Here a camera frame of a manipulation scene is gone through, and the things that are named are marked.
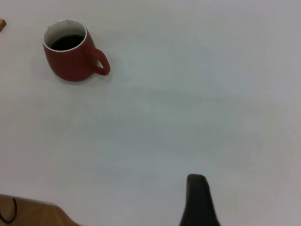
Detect black coffee liquid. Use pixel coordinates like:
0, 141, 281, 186
49, 34, 85, 52

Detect red ceramic mug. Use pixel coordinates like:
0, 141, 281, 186
42, 19, 111, 82

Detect black cable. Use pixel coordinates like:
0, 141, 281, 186
0, 197, 17, 225

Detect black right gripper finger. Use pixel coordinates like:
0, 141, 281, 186
179, 174, 222, 226

